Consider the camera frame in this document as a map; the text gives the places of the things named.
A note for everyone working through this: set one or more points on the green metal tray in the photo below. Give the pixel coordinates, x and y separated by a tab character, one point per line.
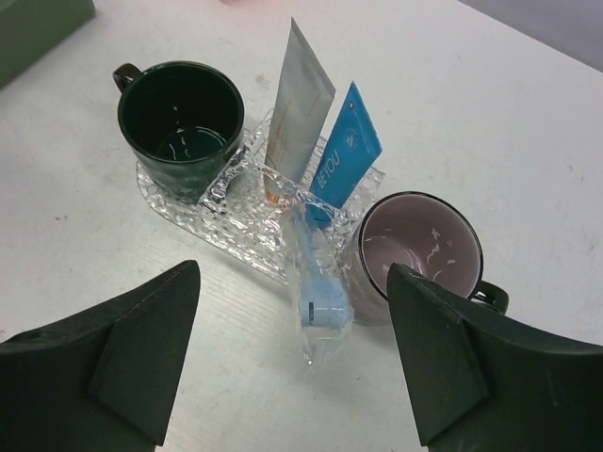
31	28

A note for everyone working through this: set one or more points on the white toothpaste tube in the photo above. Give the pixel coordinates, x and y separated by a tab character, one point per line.
304	98

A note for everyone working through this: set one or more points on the purple ceramic mug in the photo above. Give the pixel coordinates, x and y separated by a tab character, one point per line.
428	235

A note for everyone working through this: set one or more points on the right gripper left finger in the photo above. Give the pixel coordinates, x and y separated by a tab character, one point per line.
106	378

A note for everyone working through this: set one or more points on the dark green mug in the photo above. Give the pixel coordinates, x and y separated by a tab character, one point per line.
184	122

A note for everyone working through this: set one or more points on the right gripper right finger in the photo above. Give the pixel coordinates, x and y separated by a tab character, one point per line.
482	381

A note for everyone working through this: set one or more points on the clear textured holder box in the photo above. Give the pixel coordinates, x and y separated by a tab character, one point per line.
284	193

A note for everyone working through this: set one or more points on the clear textured oval tray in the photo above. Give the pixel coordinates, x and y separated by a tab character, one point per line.
188	221

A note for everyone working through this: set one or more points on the blue toothpaste tube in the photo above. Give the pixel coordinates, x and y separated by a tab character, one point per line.
351	149

